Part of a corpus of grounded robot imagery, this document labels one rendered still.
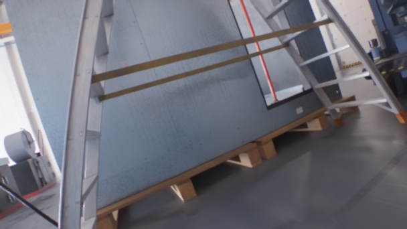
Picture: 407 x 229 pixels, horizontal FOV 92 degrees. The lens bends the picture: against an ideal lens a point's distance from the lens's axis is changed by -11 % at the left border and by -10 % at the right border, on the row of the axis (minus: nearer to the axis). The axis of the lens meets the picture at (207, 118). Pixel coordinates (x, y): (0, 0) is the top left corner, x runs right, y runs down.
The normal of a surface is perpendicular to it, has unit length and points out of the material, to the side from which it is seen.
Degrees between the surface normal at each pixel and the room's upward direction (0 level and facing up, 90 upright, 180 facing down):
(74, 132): 88
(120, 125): 90
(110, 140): 90
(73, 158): 88
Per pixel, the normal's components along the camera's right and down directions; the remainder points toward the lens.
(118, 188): 0.33, -0.07
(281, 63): 0.01, 0.05
